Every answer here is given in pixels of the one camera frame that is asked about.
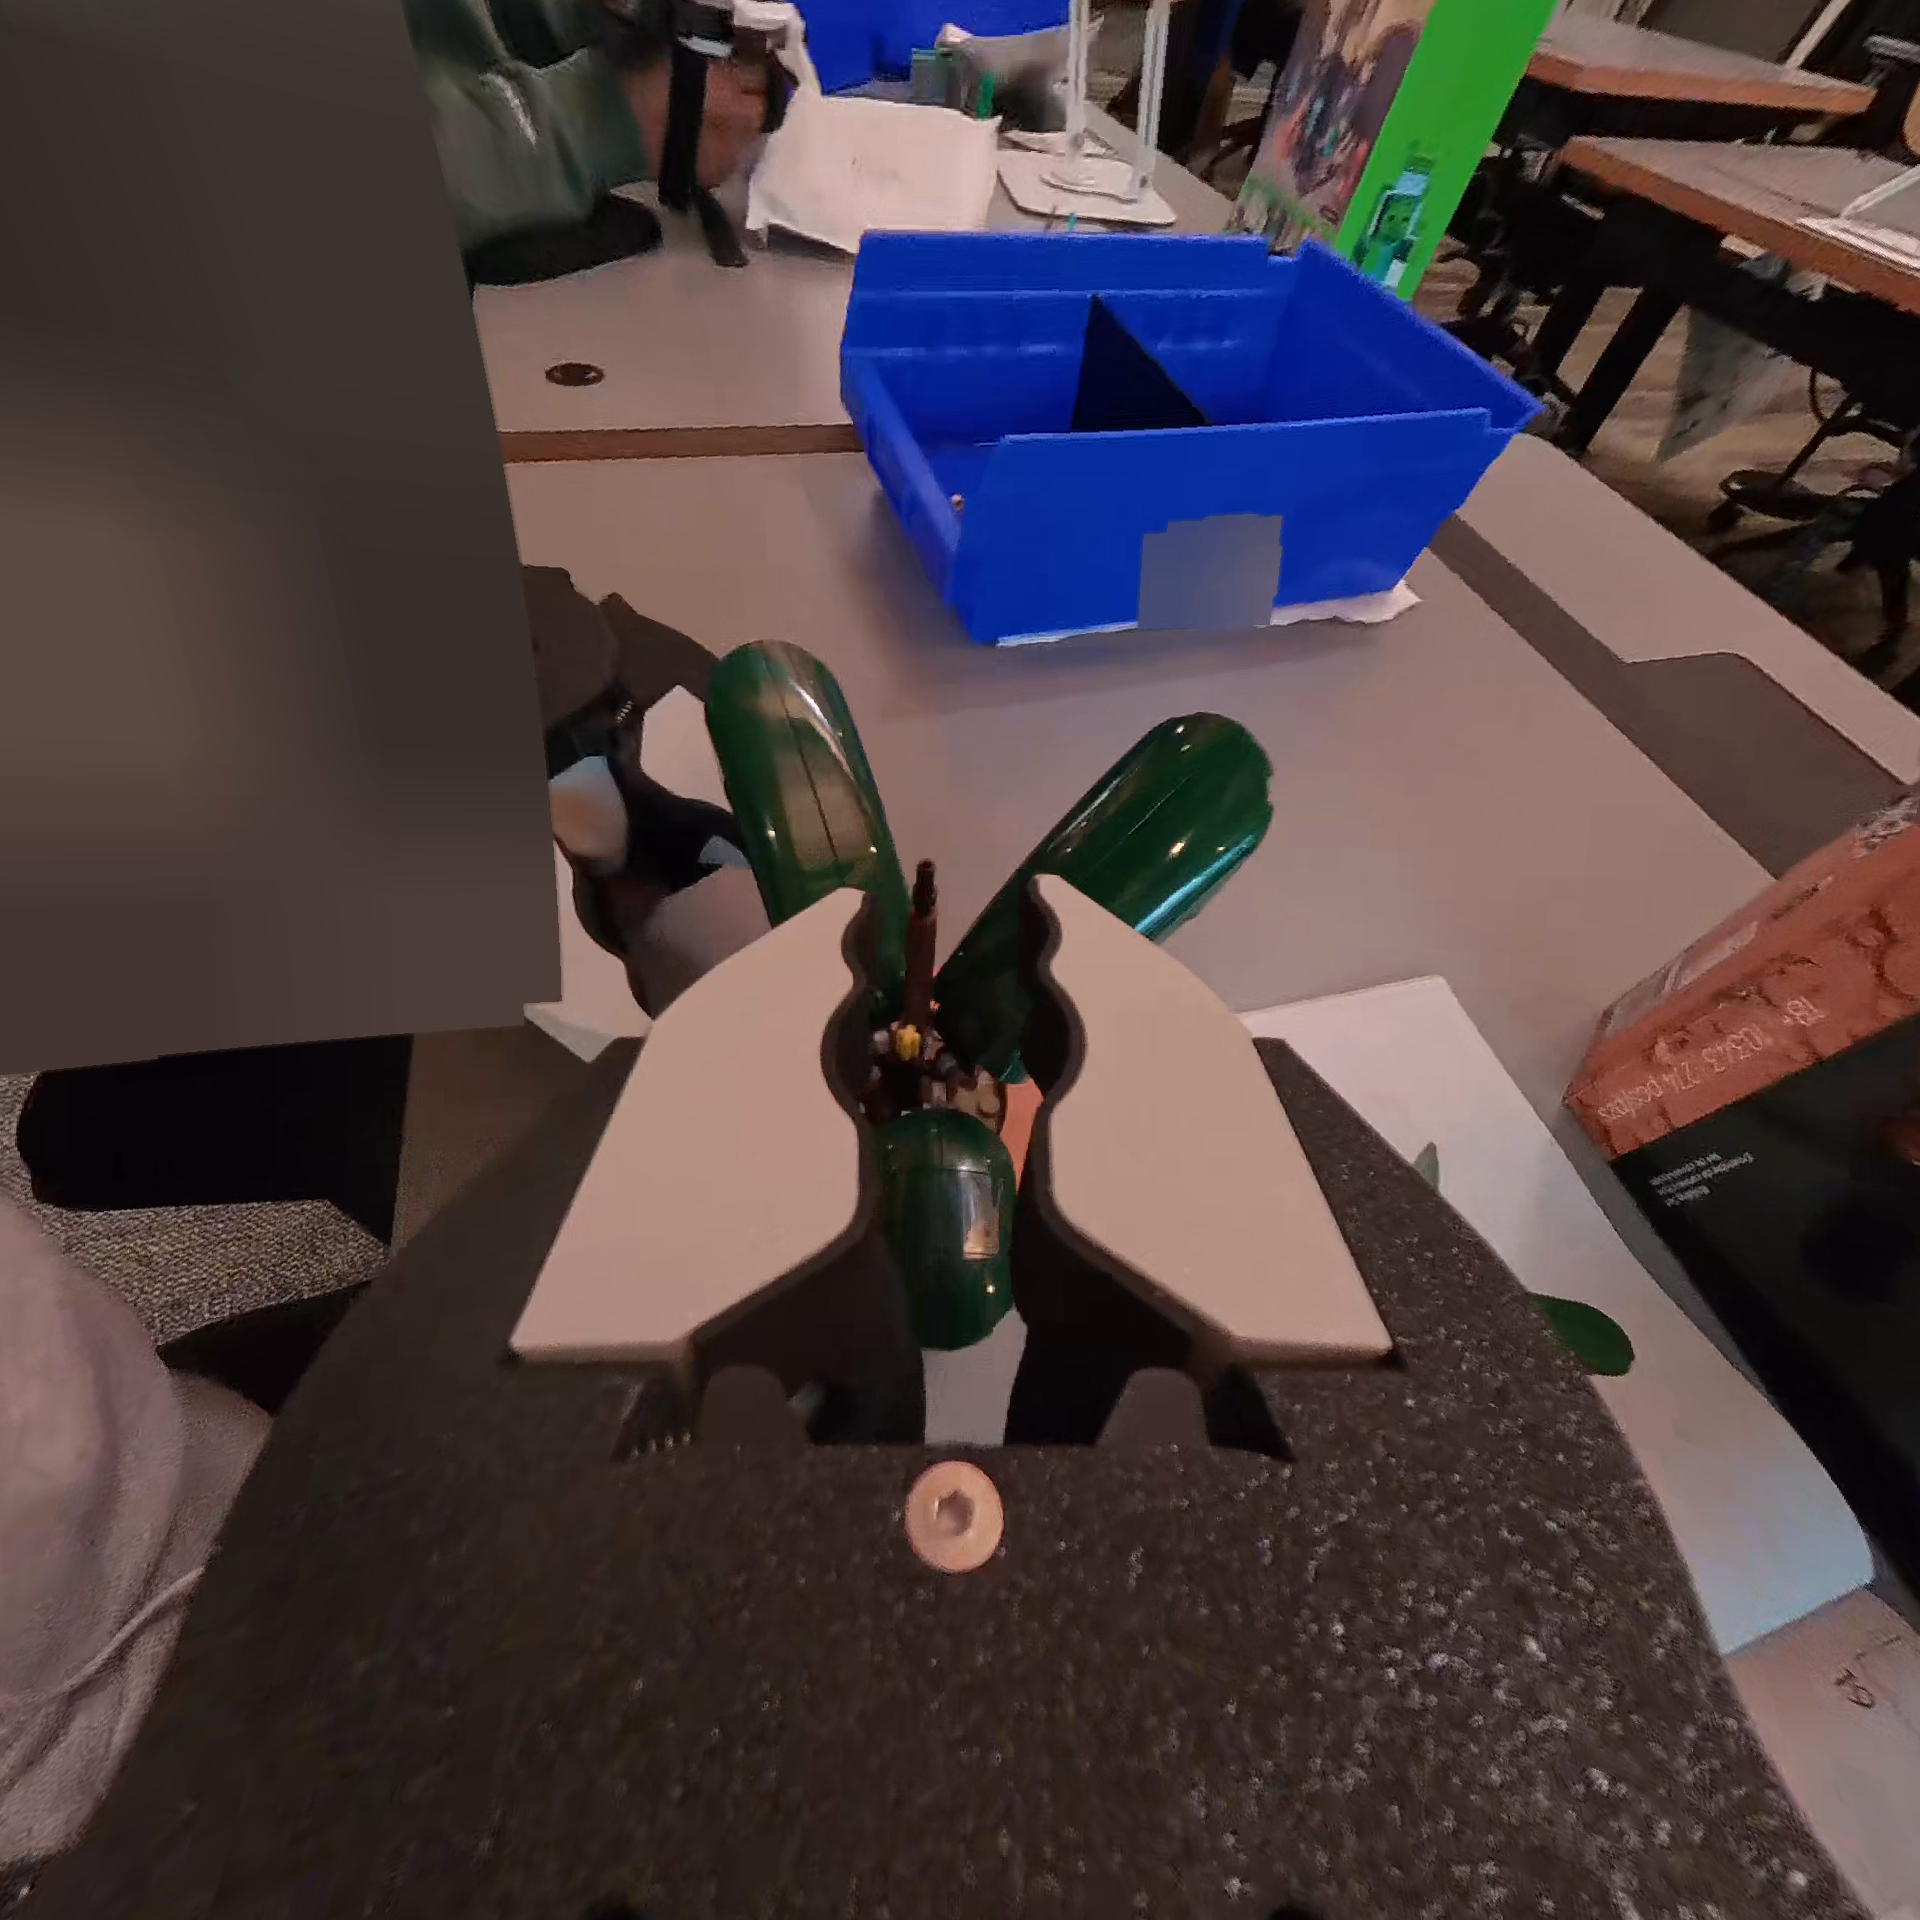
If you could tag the white paper sheet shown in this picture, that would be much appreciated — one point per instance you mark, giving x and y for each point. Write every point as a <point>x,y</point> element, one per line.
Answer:
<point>870,180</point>

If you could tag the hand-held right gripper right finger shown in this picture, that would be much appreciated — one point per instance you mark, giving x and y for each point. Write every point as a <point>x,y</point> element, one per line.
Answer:
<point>1200,1187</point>

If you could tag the large blue plastic bin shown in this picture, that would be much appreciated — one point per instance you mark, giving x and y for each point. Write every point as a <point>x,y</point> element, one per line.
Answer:
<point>1124,522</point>

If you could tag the person's grey hoodie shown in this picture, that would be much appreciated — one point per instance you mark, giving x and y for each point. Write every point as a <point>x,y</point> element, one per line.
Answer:
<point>90,1500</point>

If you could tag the green toy set box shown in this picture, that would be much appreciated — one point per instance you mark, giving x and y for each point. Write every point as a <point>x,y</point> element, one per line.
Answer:
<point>1440,135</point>

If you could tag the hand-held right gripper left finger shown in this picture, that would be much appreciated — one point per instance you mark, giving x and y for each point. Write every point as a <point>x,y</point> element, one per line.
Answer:
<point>707,1187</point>

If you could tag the wooden background table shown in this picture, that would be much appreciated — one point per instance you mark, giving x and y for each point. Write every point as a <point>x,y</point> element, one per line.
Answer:
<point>1725,180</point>

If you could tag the clear acrylic stand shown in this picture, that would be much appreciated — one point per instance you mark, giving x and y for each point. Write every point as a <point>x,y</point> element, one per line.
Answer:
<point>1087,188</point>

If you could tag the small blue plastic bin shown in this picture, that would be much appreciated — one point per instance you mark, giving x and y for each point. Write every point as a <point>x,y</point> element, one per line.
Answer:
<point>870,36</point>

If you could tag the toy brick potted plant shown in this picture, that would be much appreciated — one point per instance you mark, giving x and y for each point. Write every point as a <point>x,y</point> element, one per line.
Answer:
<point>794,795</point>

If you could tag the dark toy plant set box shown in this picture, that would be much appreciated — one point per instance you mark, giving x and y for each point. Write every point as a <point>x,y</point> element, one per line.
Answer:
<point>1801,1198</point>

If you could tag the white instruction booklet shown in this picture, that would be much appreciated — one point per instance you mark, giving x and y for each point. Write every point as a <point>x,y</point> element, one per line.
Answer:
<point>1573,1171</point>

